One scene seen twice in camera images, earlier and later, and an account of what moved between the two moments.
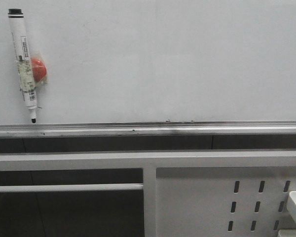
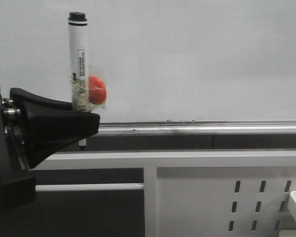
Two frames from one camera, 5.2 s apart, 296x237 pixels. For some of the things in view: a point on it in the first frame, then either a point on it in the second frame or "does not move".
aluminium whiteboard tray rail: x=150 y=130 does not move
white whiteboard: x=153 y=61 does not move
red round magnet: x=39 y=70 to x=97 y=91
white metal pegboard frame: x=186 y=193 does not move
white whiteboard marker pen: x=23 y=62 to x=78 y=64
